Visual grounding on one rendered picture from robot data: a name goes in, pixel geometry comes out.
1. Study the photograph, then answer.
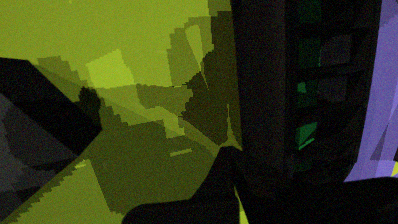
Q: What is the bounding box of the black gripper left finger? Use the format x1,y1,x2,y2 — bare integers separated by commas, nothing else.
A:
121,147,241,224

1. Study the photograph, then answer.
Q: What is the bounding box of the dark grey rectangular box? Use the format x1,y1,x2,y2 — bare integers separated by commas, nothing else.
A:
0,57,102,223

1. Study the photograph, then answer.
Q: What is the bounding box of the dark grey controller unit with white label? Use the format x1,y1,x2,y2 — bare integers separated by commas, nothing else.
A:
231,0,382,185

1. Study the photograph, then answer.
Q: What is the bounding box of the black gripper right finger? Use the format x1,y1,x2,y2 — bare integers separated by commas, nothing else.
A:
227,146,398,224

